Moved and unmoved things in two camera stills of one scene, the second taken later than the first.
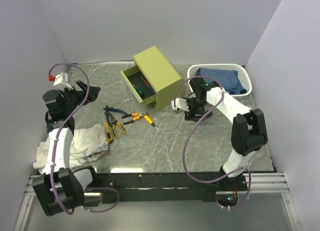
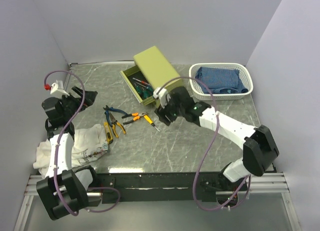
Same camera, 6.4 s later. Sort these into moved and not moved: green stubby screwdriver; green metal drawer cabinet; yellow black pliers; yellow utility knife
Moved: green stubby screwdriver
Not moved: yellow utility knife; green metal drawer cabinet; yellow black pliers
